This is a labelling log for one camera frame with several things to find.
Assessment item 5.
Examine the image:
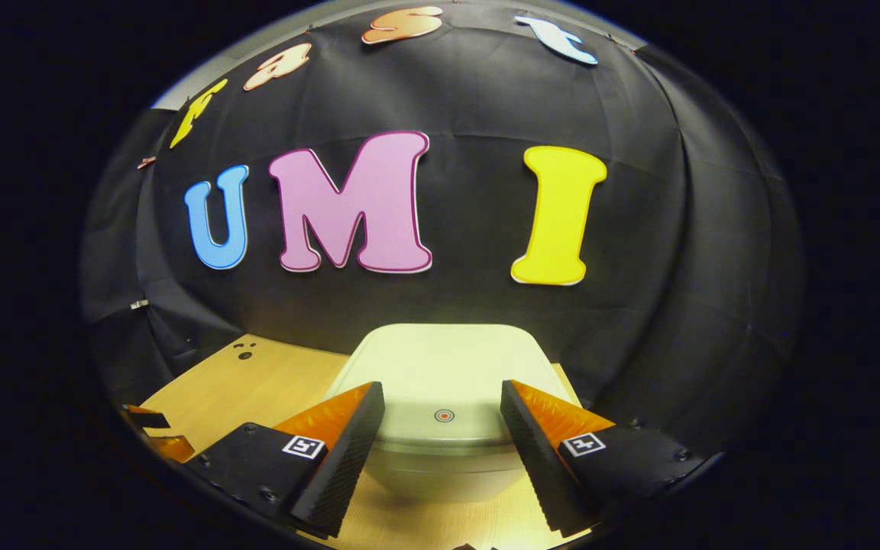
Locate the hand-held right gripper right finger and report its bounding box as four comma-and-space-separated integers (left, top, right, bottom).
500, 379, 708, 537

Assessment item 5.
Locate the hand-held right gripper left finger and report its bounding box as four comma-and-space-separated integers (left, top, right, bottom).
188, 380, 386, 539

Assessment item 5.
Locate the green desktop garbage bin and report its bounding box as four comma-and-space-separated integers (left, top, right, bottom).
327, 323, 582, 505

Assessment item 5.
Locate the wooden desktop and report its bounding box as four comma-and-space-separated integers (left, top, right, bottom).
138, 333, 586, 550

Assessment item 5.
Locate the black backdrop cloth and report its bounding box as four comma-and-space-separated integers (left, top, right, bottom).
81, 4, 804, 459

